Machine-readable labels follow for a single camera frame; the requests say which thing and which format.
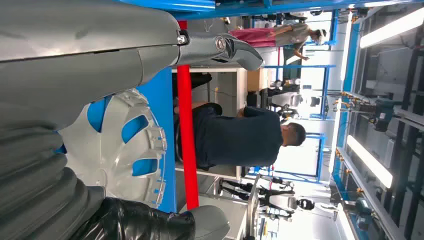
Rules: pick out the ceiling light bar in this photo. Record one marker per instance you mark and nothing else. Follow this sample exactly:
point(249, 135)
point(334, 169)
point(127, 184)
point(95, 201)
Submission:
point(391, 28)
point(369, 160)

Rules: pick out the red barrier belt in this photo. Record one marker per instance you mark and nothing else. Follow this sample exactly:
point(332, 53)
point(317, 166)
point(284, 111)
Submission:
point(187, 132)

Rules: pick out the teal hanging power tool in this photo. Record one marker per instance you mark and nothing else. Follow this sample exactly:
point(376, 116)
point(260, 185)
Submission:
point(384, 114)
point(362, 210)

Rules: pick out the cardboard box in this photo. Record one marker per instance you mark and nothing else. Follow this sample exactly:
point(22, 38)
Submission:
point(256, 79)

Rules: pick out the person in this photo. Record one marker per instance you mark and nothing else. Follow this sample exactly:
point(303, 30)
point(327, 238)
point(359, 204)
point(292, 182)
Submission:
point(258, 37)
point(238, 139)

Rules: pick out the black white humanoid robot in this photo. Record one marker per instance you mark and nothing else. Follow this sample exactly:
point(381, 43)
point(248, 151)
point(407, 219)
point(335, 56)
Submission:
point(285, 202)

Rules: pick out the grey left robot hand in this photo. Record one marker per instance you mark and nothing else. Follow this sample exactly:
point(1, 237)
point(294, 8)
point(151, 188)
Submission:
point(66, 49)

